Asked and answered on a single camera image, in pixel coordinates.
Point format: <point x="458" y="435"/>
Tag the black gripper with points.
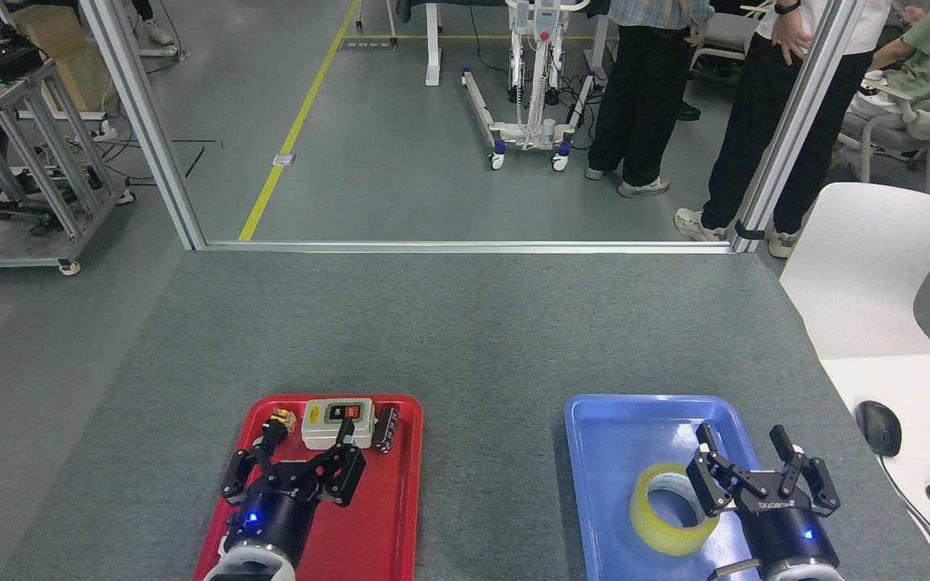
<point x="279" y="520"/>
<point x="788" y="532"/>

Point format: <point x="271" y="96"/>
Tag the yellow tape roll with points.
<point x="659" y="534"/>

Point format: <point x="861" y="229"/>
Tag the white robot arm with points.
<point x="788" y="573"/>
<point x="247" y="566"/>

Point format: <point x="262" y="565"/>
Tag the white push button box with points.
<point x="328" y="432"/>

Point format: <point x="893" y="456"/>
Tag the red plastic tray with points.
<point x="384" y="516"/>

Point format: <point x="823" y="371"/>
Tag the small black terminal block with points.
<point x="387" y="430"/>

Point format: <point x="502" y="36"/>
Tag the black computer mouse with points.
<point x="878" y="428"/>

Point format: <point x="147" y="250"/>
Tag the blue plastic tray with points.
<point x="610" y="452"/>

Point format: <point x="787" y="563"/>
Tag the white plastic chair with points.
<point x="860" y="274"/>

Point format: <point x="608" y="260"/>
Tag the metal floor plate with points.
<point x="284" y="159"/>

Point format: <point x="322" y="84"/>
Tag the white power strip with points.
<point x="105" y="131"/>

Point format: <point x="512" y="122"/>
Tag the white stand on wheels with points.
<point x="529" y="129"/>

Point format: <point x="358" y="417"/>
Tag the white table leg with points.
<point x="433" y="48"/>

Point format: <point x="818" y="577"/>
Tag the brown cardboard box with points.
<point x="69" y="56"/>

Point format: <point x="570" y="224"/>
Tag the small yellow black switch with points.
<point x="281" y="420"/>

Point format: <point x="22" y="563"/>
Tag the silver aluminium rail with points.
<point x="465" y="247"/>

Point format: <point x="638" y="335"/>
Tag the silver aluminium post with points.
<point x="142" y="121"/>
<point x="796" y="121"/>

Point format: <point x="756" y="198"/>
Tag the aluminium frame cart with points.
<point x="53" y="153"/>

